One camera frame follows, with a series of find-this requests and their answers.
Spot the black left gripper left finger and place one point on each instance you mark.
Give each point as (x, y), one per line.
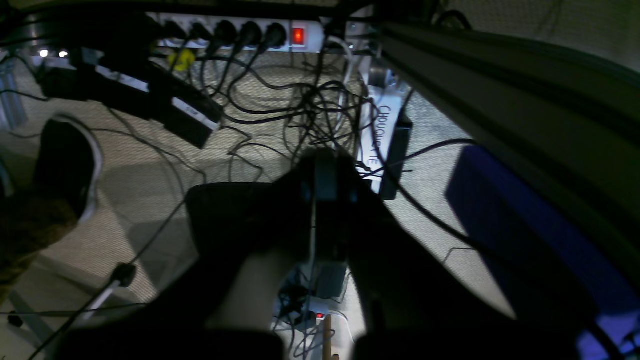
(253, 235)

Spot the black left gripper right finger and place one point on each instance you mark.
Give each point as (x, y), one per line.
(414, 309)

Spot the black power adapter brick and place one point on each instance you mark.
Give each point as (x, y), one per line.
(139, 88)

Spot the white power strip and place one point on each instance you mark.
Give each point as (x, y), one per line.
(197, 32)

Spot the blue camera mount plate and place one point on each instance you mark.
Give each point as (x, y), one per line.
(556, 275)

